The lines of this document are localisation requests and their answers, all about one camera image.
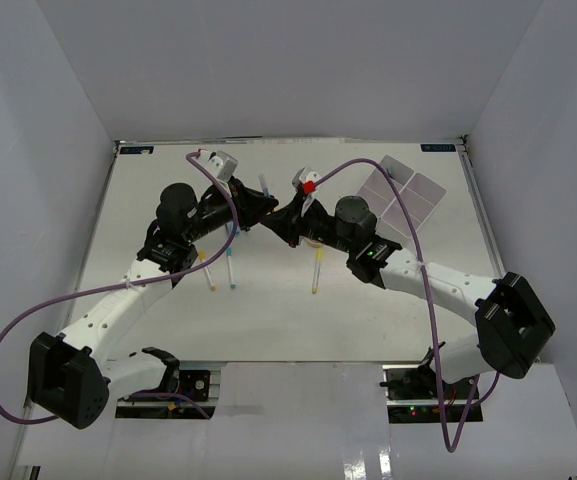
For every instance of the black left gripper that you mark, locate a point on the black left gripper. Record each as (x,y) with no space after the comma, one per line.
(252,206)

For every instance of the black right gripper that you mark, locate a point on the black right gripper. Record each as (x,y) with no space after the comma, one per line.
(287,221)

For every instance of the blue pen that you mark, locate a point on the blue pen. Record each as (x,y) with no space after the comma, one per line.
(264,186)

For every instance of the orange white pen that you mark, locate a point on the orange white pen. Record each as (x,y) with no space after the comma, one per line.
(206,271)

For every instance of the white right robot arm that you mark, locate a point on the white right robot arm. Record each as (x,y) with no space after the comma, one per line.
(511,324)

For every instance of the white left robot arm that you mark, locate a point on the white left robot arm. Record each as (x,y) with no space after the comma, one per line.
(71,374)

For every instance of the yellow tipped white pen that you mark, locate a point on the yellow tipped white pen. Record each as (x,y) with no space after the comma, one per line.
(317,270)

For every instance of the teal tipped white pen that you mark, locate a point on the teal tipped white pen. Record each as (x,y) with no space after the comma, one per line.
(230,269)

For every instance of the white divided organizer box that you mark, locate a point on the white divided organizer box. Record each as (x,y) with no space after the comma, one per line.
(420,194)

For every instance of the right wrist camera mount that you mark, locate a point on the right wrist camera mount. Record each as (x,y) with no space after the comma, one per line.
(305,184)

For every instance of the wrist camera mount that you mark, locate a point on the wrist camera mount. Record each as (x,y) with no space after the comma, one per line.
(305,184)
(218,163)

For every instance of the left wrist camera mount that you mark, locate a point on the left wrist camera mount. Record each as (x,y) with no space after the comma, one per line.
(218,163)

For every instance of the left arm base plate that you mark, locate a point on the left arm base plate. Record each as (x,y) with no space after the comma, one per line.
(195,398)

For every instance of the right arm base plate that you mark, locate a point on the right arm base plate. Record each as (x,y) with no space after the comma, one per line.
(411,394)

